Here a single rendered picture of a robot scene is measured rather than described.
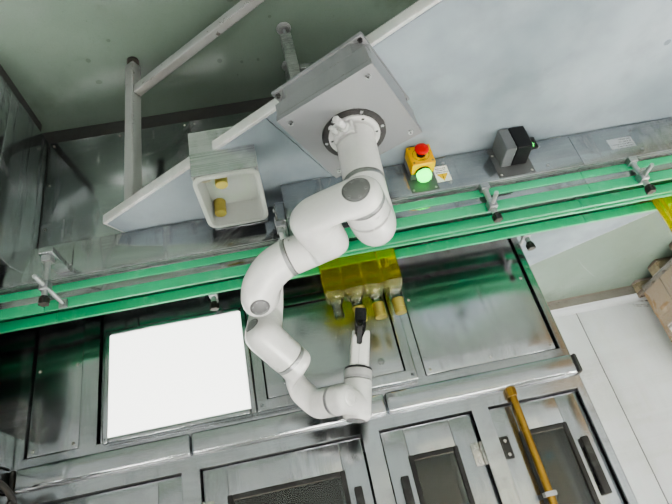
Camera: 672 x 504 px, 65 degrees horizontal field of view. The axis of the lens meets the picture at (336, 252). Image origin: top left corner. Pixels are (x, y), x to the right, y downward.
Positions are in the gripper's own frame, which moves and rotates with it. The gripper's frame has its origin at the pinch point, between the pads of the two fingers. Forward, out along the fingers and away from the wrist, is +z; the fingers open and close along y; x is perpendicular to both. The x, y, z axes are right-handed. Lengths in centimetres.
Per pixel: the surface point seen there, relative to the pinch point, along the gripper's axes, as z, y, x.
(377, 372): -11.4, -12.4, -5.4
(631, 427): 54, -315, -220
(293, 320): 3.7, -12.2, 20.8
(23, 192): 42, -1, 116
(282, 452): -34.4, -16.2, 20.4
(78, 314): -2, -2, 83
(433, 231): 26.1, 6.1, -20.6
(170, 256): 14, 7, 56
